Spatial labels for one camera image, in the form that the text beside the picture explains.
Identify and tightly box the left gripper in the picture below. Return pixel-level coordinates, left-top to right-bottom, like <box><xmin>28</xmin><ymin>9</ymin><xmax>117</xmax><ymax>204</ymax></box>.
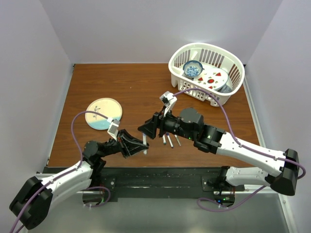
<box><xmin>99</xmin><ymin>129</ymin><xmax>148</xmax><ymax>158</ymax></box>

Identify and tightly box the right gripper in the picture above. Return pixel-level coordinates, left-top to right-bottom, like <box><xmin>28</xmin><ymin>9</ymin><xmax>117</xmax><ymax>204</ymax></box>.
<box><xmin>138</xmin><ymin>105</ymin><xmax>195</xmax><ymax>140</ymax></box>

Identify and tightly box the lilac white marker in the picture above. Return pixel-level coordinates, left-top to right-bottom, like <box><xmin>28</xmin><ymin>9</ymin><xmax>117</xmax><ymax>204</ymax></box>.
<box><xmin>142</xmin><ymin>133</ymin><xmax>147</xmax><ymax>155</ymax></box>

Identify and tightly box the blue white marker pen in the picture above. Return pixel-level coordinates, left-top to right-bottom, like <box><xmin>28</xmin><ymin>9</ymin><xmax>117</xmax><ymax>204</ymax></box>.
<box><xmin>166</xmin><ymin>133</ymin><xmax>174</xmax><ymax>148</ymax></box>

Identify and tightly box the teal white marker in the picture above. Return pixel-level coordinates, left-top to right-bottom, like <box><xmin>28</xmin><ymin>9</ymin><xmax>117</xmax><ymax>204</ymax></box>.
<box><xmin>162</xmin><ymin>135</ymin><xmax>167</xmax><ymax>145</ymax></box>

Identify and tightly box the green pen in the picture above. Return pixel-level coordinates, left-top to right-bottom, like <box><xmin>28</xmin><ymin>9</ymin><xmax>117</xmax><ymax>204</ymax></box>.
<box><xmin>174</xmin><ymin>135</ymin><xmax>181</xmax><ymax>147</ymax></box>

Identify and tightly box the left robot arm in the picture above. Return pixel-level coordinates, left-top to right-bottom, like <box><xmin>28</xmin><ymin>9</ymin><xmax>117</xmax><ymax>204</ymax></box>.
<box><xmin>9</xmin><ymin>130</ymin><xmax>149</xmax><ymax>233</ymax></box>

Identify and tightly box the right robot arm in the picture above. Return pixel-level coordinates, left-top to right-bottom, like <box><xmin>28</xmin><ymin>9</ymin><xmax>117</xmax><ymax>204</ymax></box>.
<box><xmin>138</xmin><ymin>108</ymin><xmax>299</xmax><ymax>196</ymax></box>

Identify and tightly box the round cream blue plate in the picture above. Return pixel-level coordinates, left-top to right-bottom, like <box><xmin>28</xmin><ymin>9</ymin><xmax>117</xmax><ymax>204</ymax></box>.
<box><xmin>85</xmin><ymin>98</ymin><xmax>122</xmax><ymax>130</ymax></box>

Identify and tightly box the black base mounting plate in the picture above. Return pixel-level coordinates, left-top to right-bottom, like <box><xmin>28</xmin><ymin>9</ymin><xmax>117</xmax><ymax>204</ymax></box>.
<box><xmin>90</xmin><ymin>167</ymin><xmax>245</xmax><ymax>205</ymax></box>

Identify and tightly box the blue patterned bowl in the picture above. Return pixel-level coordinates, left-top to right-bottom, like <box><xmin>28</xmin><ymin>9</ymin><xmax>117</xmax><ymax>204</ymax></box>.
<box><xmin>183</xmin><ymin>60</ymin><xmax>204</xmax><ymax>78</ymax></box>

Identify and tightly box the watermelon pattern plate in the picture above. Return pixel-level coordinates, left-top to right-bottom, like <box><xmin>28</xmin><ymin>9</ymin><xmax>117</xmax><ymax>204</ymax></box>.
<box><xmin>194</xmin><ymin>67</ymin><xmax>229</xmax><ymax>91</ymax></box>

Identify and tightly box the grey dish in basket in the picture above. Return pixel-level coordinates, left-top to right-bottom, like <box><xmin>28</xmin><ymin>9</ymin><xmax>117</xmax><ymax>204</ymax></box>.
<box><xmin>217</xmin><ymin>84</ymin><xmax>232</xmax><ymax>93</ymax></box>

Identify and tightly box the white plastic dish basket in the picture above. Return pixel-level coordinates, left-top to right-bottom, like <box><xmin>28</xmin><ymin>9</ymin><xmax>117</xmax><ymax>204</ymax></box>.
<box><xmin>168</xmin><ymin>43</ymin><xmax>245</xmax><ymax>105</ymax></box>

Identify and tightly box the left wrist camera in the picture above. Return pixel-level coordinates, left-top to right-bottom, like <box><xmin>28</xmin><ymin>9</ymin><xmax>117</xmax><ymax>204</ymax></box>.
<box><xmin>107</xmin><ymin>117</ymin><xmax>120</xmax><ymax>141</ymax></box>

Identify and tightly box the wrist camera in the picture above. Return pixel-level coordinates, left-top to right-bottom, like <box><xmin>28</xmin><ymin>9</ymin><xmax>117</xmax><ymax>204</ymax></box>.
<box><xmin>159</xmin><ymin>91</ymin><xmax>177</xmax><ymax>116</ymax></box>
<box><xmin>107</xmin><ymin>117</ymin><xmax>120</xmax><ymax>141</ymax></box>

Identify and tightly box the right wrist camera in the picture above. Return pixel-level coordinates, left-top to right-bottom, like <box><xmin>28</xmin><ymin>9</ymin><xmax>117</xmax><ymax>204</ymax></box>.
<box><xmin>159</xmin><ymin>91</ymin><xmax>177</xmax><ymax>116</ymax></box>

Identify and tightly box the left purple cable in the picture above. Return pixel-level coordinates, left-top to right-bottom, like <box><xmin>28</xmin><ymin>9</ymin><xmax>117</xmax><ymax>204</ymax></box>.
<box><xmin>9</xmin><ymin>111</ymin><xmax>112</xmax><ymax>233</ymax></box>

